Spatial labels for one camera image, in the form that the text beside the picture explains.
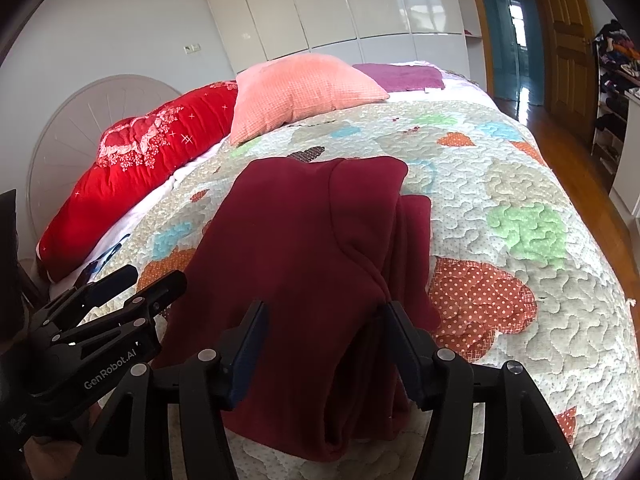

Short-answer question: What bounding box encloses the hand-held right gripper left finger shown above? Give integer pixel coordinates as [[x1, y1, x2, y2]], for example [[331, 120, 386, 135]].
[[70, 301, 270, 480]]

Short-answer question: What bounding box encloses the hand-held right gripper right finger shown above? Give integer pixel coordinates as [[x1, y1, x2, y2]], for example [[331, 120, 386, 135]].
[[384, 301, 584, 480]]

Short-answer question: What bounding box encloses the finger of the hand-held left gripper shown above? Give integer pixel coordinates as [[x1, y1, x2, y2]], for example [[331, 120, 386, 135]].
[[42, 264, 140, 322], [75, 270, 188, 347]]

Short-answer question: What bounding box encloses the maroon hoodie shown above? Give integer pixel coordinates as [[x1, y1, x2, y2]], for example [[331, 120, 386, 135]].
[[151, 156, 442, 464]]

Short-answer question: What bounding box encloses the rack of clothes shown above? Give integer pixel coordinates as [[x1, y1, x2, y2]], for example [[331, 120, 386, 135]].
[[591, 19, 640, 183]]

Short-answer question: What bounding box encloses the person's left hand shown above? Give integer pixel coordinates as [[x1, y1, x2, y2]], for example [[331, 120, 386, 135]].
[[22, 406, 104, 480]]

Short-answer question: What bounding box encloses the red embroidered pillow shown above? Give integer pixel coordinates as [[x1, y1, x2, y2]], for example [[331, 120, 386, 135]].
[[36, 81, 241, 282]]

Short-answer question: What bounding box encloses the round grey headboard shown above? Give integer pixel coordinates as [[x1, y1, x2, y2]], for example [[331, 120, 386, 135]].
[[27, 74, 184, 243]]

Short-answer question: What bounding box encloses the patchwork quilted bedspread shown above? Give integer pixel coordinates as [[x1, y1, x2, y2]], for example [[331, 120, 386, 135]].
[[80, 89, 632, 480]]

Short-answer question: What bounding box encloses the pink textured pillow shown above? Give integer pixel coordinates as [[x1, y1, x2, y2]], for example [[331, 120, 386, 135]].
[[229, 53, 391, 147]]

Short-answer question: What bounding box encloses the purple cloth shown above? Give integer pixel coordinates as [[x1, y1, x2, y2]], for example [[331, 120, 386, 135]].
[[352, 62, 445, 94]]

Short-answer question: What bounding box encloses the white cabinet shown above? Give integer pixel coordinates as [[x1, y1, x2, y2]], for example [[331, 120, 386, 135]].
[[607, 104, 640, 213]]

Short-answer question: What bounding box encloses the teal glass door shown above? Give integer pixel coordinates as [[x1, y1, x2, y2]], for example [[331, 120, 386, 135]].
[[471, 0, 547, 107]]

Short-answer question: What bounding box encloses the white glossy wardrobe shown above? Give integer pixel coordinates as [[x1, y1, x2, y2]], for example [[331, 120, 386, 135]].
[[200, 0, 485, 82]]

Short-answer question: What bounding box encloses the wooden door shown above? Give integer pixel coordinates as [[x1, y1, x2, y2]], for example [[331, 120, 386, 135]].
[[524, 0, 600, 137]]

